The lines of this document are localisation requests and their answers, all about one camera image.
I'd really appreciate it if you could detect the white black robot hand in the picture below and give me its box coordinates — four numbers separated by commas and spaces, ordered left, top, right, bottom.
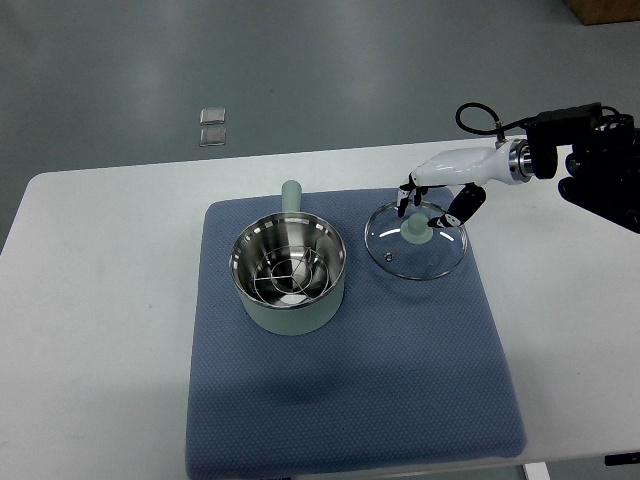
396, 144, 522, 228

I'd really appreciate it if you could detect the glass lid green knob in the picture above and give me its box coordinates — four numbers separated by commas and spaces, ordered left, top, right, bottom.
365, 201, 468, 281

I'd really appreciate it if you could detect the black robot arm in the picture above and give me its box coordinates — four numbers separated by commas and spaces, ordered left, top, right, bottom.
518, 102, 639, 233

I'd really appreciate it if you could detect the green pot steel interior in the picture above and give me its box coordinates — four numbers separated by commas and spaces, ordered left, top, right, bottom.
229, 180, 347, 336

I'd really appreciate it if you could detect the brown cardboard box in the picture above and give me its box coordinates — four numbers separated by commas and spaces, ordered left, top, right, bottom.
565, 0, 639, 26

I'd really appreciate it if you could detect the blue fabric mat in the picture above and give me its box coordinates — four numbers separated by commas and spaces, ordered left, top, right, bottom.
186, 189, 526, 479

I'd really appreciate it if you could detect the lower floor metal plate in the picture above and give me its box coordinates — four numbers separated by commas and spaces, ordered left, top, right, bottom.
199, 127, 227, 147

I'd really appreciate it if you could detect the floor metal plate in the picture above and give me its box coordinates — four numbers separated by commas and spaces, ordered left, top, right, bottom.
199, 107, 226, 125
199, 127, 227, 147

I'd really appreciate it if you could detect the upper floor metal plate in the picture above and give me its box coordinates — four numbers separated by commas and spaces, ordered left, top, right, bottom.
199, 107, 226, 125

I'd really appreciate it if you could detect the white table leg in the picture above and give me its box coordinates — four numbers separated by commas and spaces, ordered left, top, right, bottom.
522, 462, 551, 480

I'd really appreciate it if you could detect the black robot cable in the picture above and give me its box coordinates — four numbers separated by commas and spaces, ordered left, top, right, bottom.
455, 102, 539, 144

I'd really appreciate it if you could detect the wire steaming rack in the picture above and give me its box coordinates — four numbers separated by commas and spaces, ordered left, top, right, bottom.
251, 246, 331, 307

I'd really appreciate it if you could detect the black bracket table edge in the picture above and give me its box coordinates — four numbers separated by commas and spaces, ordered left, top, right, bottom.
604, 452, 640, 467

